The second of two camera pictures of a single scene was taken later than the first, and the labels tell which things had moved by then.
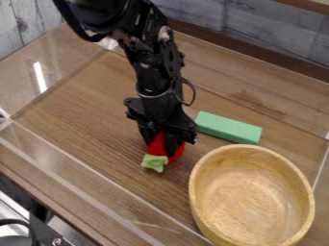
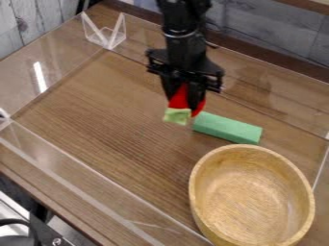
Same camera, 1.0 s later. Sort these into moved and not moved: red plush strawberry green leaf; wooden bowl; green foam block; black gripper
Moved: red plush strawberry green leaf; black gripper
Not moved: wooden bowl; green foam block
